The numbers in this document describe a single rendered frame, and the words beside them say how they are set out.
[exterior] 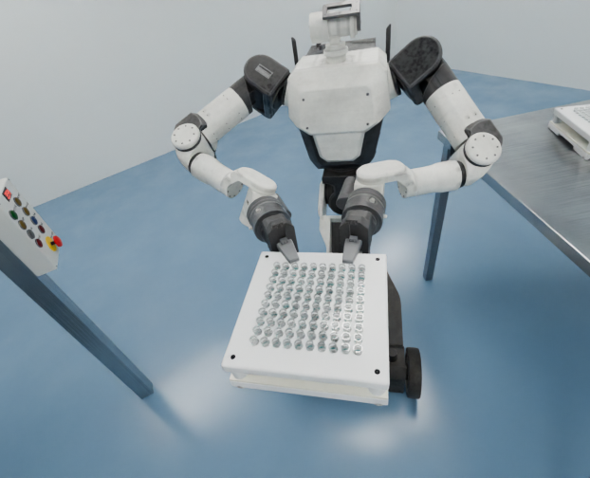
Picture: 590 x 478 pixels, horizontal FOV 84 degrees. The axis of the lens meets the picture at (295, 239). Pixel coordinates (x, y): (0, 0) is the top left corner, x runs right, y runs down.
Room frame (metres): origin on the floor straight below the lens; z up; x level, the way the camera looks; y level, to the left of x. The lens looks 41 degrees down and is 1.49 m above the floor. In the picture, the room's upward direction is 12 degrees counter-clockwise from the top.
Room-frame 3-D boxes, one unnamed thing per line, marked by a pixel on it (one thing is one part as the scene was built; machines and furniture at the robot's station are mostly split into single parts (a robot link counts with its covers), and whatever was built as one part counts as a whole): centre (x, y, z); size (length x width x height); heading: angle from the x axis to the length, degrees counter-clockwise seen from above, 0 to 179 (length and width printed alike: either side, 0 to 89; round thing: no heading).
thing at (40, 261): (0.90, 0.81, 0.97); 0.17 x 0.06 x 0.26; 19
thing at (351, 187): (0.63, -0.18, 1.02); 0.11 x 0.11 x 0.11; 64
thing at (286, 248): (0.47, 0.02, 1.05); 0.06 x 0.03 x 0.02; 14
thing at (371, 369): (0.34, -0.01, 1.03); 0.25 x 0.24 x 0.02; 72
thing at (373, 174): (0.65, -0.24, 1.04); 0.13 x 0.07 x 0.09; 90
